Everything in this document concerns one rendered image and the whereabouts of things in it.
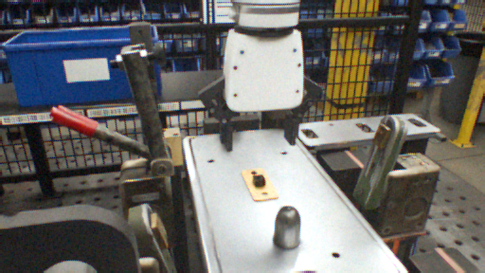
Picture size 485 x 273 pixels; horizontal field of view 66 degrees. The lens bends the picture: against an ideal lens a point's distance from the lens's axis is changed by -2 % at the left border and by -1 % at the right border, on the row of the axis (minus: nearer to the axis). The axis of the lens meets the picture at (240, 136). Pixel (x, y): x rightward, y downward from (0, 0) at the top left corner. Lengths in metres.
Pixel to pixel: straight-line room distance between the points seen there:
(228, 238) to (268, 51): 0.23
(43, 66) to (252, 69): 0.52
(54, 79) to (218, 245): 0.54
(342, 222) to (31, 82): 0.67
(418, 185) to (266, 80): 0.27
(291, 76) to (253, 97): 0.05
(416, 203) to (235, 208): 0.27
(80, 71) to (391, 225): 0.66
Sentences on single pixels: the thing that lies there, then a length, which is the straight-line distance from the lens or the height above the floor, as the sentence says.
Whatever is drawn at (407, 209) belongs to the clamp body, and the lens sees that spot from 0.62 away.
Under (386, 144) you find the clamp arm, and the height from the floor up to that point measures 1.08.
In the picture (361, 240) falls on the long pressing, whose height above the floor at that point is 1.00.
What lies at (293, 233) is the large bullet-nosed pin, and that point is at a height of 1.02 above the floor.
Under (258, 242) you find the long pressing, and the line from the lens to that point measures 0.47.
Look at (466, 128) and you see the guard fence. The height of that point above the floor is 0.15.
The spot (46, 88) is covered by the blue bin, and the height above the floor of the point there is 1.07.
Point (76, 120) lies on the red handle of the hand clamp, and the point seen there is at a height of 1.13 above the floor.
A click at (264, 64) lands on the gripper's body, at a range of 0.47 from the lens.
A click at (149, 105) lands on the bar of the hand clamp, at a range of 0.47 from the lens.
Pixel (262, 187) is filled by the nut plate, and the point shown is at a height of 1.00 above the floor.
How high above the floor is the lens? 1.31
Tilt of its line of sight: 26 degrees down
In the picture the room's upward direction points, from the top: straight up
